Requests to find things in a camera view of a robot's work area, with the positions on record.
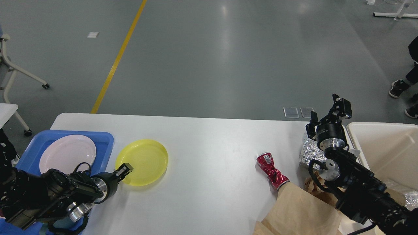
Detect clear floor plate right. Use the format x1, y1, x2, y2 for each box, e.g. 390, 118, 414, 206
300, 107, 314, 118

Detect beige plastic bin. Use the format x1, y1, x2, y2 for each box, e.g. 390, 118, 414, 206
347, 122, 418, 190

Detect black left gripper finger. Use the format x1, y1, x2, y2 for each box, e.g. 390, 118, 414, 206
116, 168, 132, 183
114, 163, 134, 178

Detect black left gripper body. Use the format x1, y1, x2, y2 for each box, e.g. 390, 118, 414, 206
91, 172, 118, 204

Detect brown paper bag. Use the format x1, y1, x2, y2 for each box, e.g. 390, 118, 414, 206
253, 182, 341, 235

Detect white stand base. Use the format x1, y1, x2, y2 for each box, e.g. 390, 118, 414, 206
372, 0, 418, 21

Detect person's black sneaker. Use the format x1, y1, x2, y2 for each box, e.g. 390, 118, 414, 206
388, 79, 410, 99

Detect white paper scrap on floor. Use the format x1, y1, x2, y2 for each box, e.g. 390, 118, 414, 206
87, 32, 99, 38

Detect crumpled aluminium foil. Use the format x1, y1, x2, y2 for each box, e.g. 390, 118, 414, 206
299, 133, 327, 168

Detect foil inside bin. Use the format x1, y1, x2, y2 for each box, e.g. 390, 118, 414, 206
384, 180, 418, 211

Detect clear floor plate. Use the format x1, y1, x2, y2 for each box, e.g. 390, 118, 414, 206
283, 107, 300, 118
300, 107, 314, 118

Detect crumpled brown paper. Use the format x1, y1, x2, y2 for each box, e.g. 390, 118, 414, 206
304, 176, 338, 207

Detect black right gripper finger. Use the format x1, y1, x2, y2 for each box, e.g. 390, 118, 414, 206
322, 94, 353, 124
306, 112, 320, 141

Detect dark green mug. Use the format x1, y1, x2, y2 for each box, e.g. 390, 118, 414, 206
38, 218, 83, 235

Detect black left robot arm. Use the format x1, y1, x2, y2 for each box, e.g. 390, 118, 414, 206
1, 163, 134, 235

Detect blue plastic tray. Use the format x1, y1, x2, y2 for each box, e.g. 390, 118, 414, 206
0, 130, 114, 235

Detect yellow plastic plate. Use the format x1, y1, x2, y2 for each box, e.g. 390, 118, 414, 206
115, 139, 169, 186

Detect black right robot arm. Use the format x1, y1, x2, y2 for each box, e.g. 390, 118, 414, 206
306, 94, 418, 235

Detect pink round plate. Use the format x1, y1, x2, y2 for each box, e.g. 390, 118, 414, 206
39, 135, 96, 174

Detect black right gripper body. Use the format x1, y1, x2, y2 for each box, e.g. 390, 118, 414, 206
315, 122, 347, 151

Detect clear floor plate left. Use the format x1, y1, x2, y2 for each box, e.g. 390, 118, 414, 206
283, 107, 300, 118

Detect white chair frame with casters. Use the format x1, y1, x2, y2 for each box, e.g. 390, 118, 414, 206
0, 33, 50, 137

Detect crushed red soda can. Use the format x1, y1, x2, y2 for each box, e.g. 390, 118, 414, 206
256, 152, 290, 191

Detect white side table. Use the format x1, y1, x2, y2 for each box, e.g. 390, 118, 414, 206
0, 103, 18, 128

